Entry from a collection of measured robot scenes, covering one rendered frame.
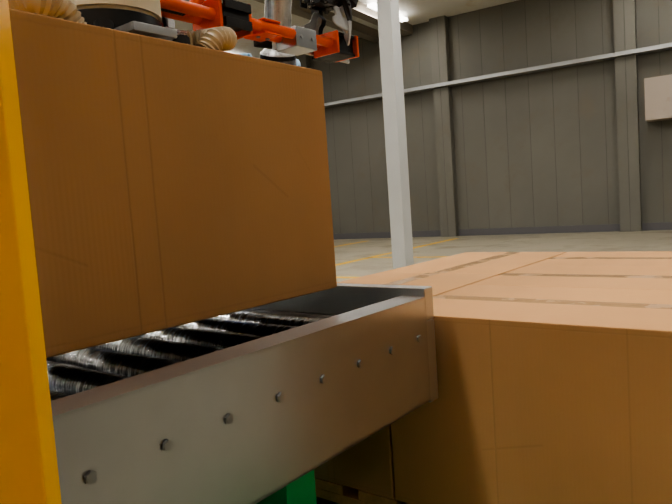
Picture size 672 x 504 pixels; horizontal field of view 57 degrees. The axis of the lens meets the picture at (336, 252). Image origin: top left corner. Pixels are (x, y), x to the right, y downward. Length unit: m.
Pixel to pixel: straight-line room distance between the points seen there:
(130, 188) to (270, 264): 0.28
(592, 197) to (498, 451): 10.00
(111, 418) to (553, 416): 0.76
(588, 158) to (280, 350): 10.45
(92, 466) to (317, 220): 0.62
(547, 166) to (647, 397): 10.25
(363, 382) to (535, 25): 10.83
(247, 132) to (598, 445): 0.77
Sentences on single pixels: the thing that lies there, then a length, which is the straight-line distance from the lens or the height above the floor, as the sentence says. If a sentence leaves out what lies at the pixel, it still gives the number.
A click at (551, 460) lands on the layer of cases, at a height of 0.30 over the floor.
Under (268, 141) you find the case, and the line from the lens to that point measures 1.05.
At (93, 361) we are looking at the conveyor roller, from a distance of 1.14.
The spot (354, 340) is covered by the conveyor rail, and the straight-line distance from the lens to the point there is 0.96.
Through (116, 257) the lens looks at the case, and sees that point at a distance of 0.85.
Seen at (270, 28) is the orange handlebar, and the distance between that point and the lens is 1.37.
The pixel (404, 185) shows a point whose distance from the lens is 4.79.
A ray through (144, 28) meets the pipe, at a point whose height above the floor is 1.05.
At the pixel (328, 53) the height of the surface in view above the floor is 1.12.
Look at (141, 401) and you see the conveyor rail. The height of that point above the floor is 0.58.
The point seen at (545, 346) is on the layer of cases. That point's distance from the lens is 1.15.
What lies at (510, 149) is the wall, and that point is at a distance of 11.48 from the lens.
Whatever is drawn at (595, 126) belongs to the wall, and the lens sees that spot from 11.16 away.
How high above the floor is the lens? 0.77
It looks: 5 degrees down
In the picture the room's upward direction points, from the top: 4 degrees counter-clockwise
